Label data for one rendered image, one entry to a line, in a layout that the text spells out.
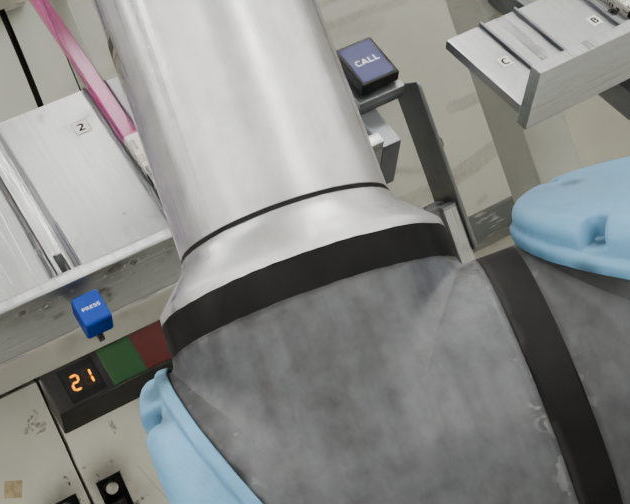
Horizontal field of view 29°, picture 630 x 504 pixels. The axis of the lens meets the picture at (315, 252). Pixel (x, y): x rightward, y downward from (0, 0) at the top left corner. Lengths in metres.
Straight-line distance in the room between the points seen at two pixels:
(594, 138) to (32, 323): 1.39
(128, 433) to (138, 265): 0.38
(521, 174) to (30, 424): 0.60
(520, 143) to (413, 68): 2.04
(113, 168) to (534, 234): 0.71
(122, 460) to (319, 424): 0.98
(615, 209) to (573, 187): 0.05
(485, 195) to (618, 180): 2.99
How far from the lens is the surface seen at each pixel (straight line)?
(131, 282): 1.04
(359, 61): 1.11
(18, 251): 1.05
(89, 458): 1.37
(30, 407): 1.34
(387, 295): 0.41
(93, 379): 0.98
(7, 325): 1.01
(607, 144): 2.19
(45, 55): 3.01
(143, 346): 0.99
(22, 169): 1.09
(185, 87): 0.45
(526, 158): 1.32
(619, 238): 0.40
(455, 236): 1.15
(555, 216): 0.42
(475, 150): 3.43
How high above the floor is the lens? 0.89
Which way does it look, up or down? 12 degrees down
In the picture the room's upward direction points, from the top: 21 degrees counter-clockwise
